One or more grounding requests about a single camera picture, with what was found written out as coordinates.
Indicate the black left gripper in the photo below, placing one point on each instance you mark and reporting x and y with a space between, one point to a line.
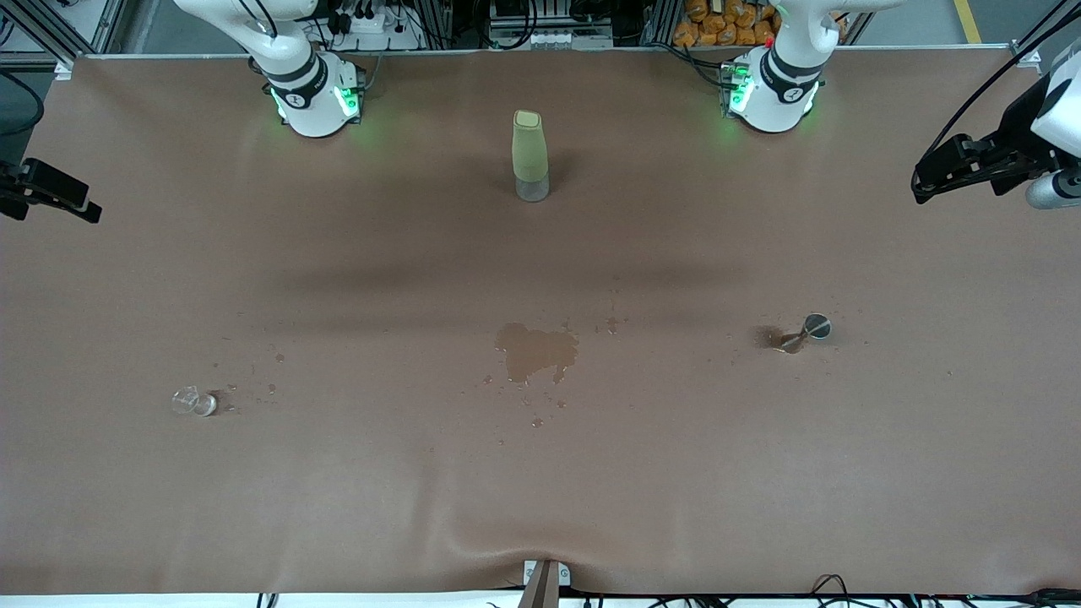
1016 128

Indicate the steel double cone jigger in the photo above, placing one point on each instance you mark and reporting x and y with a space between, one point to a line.
811 328

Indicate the clear glass measuring beaker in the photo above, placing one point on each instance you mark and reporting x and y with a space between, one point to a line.
192 402

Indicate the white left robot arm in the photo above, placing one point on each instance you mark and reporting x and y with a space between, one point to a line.
773 93

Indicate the orange bread pile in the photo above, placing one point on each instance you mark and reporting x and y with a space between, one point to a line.
726 21

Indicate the white power strip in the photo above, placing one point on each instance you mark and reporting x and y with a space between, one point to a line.
372 25

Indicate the brown table mat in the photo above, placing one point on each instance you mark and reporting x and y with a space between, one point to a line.
338 490

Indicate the green sleeved glass bottle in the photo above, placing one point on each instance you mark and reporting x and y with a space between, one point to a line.
529 152

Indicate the grey control box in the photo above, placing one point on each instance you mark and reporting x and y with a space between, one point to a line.
549 25

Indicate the spilled liquid puddle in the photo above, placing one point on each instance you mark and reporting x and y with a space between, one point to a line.
536 350

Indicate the aluminium frame structure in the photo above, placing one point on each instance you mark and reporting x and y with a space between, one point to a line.
108 25

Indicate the metal edge bracket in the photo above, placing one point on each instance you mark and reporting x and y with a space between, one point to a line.
545 583

